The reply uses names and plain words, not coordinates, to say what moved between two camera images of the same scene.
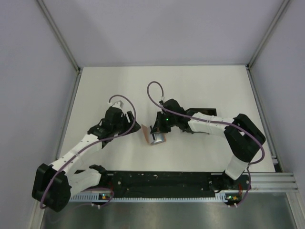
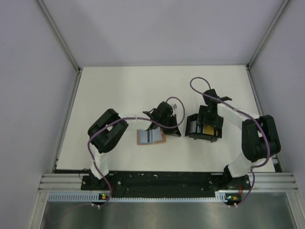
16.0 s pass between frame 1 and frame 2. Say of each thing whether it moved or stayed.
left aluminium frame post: stayed
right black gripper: moved
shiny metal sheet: stayed
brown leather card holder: moved
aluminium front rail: stayed
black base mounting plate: stayed
